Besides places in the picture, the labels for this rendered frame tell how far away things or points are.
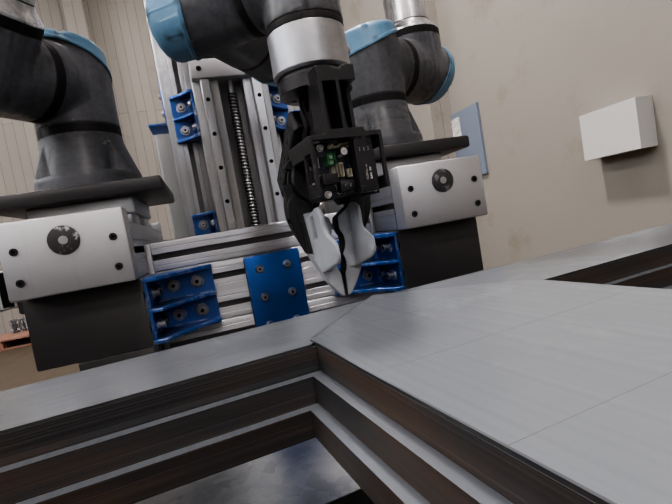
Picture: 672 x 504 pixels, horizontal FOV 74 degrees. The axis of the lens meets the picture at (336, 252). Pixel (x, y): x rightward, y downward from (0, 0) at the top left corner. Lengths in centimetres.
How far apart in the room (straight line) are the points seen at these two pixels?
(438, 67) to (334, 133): 58
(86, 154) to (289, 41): 40
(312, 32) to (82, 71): 43
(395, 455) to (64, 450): 16
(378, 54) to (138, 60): 798
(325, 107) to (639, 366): 30
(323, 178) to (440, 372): 24
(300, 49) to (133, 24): 853
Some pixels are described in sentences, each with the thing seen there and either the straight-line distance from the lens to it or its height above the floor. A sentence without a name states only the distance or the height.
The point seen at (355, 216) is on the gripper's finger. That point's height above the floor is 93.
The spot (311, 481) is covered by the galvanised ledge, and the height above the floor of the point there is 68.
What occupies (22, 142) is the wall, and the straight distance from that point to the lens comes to 871.
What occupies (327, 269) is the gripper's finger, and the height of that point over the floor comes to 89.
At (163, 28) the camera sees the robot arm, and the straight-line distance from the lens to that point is 52.
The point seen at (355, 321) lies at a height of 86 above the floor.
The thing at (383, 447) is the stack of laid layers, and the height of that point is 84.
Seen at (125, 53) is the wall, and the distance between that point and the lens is 878.
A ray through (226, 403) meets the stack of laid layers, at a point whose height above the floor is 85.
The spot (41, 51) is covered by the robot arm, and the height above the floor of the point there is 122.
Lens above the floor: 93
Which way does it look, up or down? 4 degrees down
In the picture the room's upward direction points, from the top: 10 degrees counter-clockwise
